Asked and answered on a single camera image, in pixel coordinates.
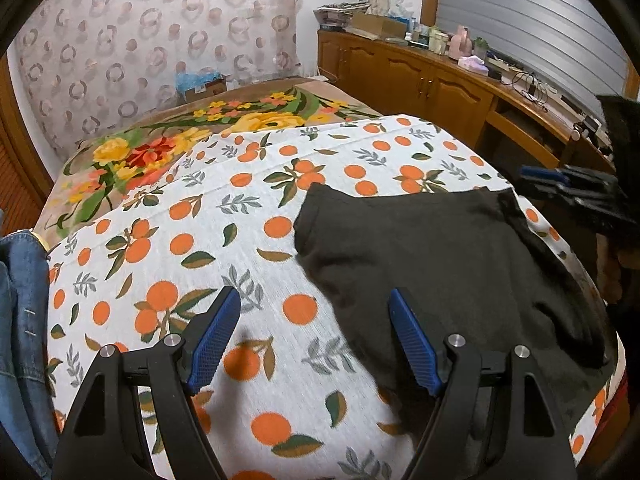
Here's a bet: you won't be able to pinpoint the black pants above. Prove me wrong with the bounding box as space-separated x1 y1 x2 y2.
292 182 618 480

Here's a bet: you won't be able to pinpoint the tangle of black cables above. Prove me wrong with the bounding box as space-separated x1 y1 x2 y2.
510 71 552 107

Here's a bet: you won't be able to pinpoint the white bottles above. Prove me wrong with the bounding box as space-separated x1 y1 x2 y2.
426 27 451 54

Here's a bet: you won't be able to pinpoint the blue plastic bag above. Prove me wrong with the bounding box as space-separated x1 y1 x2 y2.
175 71 222 93

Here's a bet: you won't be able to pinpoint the pink tissue pack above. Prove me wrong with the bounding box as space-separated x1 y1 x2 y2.
458 55 489 75

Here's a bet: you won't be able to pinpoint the circle print curtain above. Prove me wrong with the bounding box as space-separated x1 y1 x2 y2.
12 0 311 161

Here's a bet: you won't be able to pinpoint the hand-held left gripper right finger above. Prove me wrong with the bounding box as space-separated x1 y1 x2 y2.
387 287 581 480

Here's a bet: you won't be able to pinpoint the floral blanket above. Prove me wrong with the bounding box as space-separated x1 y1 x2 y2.
32 80 381 251

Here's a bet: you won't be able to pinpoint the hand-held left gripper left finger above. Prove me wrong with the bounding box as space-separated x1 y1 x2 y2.
52 286 242 480

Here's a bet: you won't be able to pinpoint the pink bottle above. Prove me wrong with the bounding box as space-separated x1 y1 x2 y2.
448 26 474 60

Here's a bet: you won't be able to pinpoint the wooden louvered wardrobe door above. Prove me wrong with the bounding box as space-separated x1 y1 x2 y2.
0 57 53 238

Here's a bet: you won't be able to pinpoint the grey window blind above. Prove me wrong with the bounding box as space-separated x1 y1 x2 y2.
435 0 633 116

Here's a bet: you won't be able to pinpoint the stack of magazines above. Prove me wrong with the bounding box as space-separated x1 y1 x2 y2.
314 2 372 29

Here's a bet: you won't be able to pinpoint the flat cardboard box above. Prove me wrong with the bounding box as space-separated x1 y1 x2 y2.
350 12 408 39

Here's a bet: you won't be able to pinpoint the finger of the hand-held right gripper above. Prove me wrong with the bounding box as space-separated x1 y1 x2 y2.
520 164 617 188
530 184 623 221

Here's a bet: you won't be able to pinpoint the wooden sideboard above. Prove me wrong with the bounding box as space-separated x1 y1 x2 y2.
317 29 616 176

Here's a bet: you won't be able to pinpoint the small cardboard box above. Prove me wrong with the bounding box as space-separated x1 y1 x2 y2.
184 79 231 103

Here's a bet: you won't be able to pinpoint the orange fruit print bedsheet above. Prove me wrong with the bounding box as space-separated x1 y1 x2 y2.
45 115 626 480

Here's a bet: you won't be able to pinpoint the blue jeans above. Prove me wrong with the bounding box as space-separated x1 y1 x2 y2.
0 230 58 480

